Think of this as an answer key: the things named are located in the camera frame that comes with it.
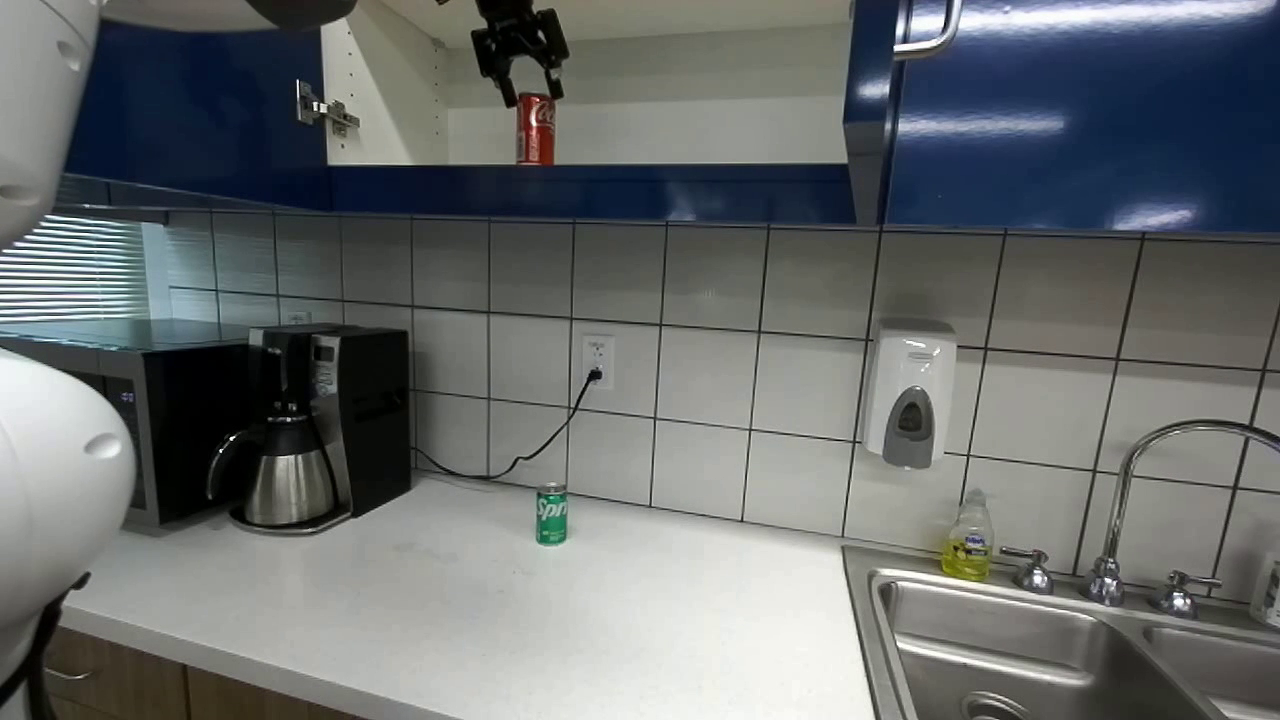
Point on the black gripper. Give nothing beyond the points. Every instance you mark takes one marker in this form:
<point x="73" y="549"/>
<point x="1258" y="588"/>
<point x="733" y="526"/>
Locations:
<point x="511" y="8"/>

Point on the red soda can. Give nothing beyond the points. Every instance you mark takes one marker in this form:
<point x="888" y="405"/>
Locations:
<point x="532" y="132"/>

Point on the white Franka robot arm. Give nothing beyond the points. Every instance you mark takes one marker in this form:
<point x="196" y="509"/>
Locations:
<point x="55" y="466"/>

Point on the silver cabinet door hinge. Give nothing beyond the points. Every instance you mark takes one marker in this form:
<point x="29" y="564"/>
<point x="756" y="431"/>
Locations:
<point x="327" y="111"/>

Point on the blue left cabinet door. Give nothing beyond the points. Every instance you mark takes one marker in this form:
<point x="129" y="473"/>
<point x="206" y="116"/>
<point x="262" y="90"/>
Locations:
<point x="201" y="122"/>

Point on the blue cabinet door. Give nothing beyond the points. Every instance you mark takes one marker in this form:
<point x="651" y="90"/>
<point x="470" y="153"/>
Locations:
<point x="870" y="106"/>
<point x="201" y="122"/>

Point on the blue right cabinet door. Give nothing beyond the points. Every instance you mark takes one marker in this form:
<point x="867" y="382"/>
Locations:
<point x="870" y="106"/>

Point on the green soda can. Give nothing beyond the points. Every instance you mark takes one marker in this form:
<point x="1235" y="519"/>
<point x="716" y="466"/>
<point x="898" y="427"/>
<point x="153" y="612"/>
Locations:
<point x="555" y="519"/>

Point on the wooden base cabinet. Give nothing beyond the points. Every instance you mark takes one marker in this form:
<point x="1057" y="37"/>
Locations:
<point x="161" y="684"/>

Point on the black steel coffee maker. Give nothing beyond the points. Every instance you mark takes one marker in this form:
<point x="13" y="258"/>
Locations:
<point x="367" y="413"/>

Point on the stainless steel coffee carafe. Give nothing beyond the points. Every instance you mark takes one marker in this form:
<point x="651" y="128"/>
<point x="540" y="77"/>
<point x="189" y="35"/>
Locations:
<point x="286" y="481"/>

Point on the white window blinds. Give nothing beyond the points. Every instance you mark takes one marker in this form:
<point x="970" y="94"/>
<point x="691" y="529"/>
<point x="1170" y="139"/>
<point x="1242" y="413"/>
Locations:
<point x="73" y="266"/>

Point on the black steel microwave oven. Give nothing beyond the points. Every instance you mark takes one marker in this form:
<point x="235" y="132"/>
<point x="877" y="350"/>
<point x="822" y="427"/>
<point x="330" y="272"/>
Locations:
<point x="187" y="427"/>

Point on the yellow dish soap bottle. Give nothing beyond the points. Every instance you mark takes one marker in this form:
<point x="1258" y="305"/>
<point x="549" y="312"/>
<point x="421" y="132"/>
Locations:
<point x="970" y="549"/>

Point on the chrome gooseneck sink faucet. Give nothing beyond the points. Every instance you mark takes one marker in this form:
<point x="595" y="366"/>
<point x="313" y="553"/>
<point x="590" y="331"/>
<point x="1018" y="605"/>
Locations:
<point x="1132" y="466"/>

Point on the stainless steel double sink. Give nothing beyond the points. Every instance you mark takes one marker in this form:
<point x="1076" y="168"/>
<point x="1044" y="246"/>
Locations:
<point x="986" y="653"/>

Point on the open white wall cabinet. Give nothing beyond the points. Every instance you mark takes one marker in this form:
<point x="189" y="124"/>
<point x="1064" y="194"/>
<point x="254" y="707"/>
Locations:
<point x="695" y="124"/>

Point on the white wall outlet with plug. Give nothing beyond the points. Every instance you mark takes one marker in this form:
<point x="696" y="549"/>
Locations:
<point x="597" y="352"/>

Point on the white wall soap dispenser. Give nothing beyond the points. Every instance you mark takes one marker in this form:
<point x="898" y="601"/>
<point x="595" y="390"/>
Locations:
<point x="909" y="382"/>

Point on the blue closed wall cabinet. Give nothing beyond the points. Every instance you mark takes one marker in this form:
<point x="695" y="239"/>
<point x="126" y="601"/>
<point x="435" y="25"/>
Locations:
<point x="1107" y="122"/>

